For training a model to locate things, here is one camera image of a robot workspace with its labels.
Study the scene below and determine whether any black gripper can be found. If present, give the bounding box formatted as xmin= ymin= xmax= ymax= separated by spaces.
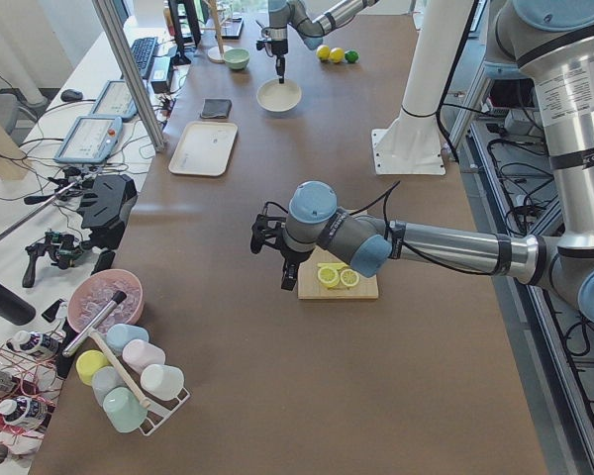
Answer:
xmin=256 ymin=27 xmax=288 ymax=84
xmin=249 ymin=214 xmax=298 ymax=291

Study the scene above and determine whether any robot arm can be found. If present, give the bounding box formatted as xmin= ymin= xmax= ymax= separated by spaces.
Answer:
xmin=256 ymin=0 xmax=377 ymax=84
xmin=250 ymin=1 xmax=594 ymax=323

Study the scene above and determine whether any cream rabbit tray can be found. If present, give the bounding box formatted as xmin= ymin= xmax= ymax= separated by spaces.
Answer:
xmin=168 ymin=121 xmax=238 ymax=177

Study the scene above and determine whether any cream shallow bowl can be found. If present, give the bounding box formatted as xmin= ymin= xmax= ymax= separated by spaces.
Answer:
xmin=256 ymin=79 xmax=302 ymax=113

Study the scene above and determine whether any lemon half slice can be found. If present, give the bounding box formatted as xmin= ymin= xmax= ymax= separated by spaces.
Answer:
xmin=339 ymin=268 xmax=360 ymax=288
xmin=317 ymin=266 xmax=341 ymax=289

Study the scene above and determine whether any light green bowl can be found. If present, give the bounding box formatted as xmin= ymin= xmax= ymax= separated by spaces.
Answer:
xmin=223 ymin=47 xmax=250 ymax=71

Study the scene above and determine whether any whole yellow lemon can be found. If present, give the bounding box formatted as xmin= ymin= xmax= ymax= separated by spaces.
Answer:
xmin=316 ymin=45 xmax=331 ymax=61
xmin=328 ymin=47 xmax=345 ymax=63

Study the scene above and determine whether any wooden mug tree stand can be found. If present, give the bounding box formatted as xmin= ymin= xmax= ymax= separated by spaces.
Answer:
xmin=203 ymin=0 xmax=232 ymax=63

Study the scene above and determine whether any green lime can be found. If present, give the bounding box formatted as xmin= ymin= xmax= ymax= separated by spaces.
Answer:
xmin=345 ymin=49 xmax=359 ymax=63

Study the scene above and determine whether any dark grey folded cloth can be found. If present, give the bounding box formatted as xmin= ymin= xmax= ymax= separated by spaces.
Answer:
xmin=200 ymin=98 xmax=232 ymax=119

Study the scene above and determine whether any black keyboard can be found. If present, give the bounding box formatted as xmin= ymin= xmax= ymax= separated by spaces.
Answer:
xmin=131 ymin=37 xmax=158 ymax=79

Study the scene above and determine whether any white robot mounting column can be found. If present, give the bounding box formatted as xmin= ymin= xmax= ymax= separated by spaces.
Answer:
xmin=372 ymin=0 xmax=477 ymax=175

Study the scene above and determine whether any white plastic cup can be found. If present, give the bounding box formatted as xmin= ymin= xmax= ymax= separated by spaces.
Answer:
xmin=141 ymin=364 xmax=184 ymax=401

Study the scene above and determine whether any blue teach pendant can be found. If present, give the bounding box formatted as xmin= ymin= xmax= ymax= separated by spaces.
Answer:
xmin=53 ymin=115 xmax=123 ymax=165
xmin=90 ymin=80 xmax=138 ymax=122

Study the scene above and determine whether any pale pink plastic cup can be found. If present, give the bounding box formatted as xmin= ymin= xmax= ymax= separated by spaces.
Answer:
xmin=122 ymin=338 xmax=166 ymax=373

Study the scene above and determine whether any light blue plastic cup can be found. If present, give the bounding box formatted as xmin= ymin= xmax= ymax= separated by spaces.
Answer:
xmin=105 ymin=324 xmax=149 ymax=355

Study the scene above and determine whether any pink bowl of ice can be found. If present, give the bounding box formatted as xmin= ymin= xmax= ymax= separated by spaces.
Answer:
xmin=67 ymin=269 xmax=145 ymax=334

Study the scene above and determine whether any black computer mouse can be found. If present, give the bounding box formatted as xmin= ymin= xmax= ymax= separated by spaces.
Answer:
xmin=60 ymin=89 xmax=83 ymax=103

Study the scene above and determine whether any grey plastic cup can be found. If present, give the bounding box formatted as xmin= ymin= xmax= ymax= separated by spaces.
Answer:
xmin=91 ymin=366 xmax=126 ymax=406

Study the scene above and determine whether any mint green plastic cup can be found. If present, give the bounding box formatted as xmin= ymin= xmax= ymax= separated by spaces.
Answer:
xmin=102 ymin=387 xmax=148 ymax=433

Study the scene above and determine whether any yellow plastic cup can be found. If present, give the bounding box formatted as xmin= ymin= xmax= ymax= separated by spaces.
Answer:
xmin=76 ymin=349 xmax=110 ymax=386

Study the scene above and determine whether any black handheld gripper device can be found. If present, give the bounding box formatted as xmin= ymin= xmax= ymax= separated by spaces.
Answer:
xmin=22 ymin=230 xmax=92 ymax=288

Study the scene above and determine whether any small labelled bottle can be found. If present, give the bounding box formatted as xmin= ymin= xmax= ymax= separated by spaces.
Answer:
xmin=8 ymin=331 xmax=59 ymax=360

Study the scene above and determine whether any black thermos bottle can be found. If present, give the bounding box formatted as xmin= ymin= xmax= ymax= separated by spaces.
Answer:
xmin=0 ymin=284 xmax=36 ymax=326

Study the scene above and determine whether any metal ice scoop handle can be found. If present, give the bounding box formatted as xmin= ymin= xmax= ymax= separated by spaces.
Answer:
xmin=61 ymin=291 xmax=127 ymax=358

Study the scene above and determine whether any aluminium frame post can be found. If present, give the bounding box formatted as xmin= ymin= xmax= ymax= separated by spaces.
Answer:
xmin=92 ymin=0 xmax=165 ymax=152

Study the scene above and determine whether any white wire cup rack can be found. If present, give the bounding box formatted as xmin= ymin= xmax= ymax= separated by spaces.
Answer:
xmin=134 ymin=388 xmax=192 ymax=436

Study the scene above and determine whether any black perforated bracket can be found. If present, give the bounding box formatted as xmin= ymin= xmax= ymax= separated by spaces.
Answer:
xmin=77 ymin=174 xmax=138 ymax=249

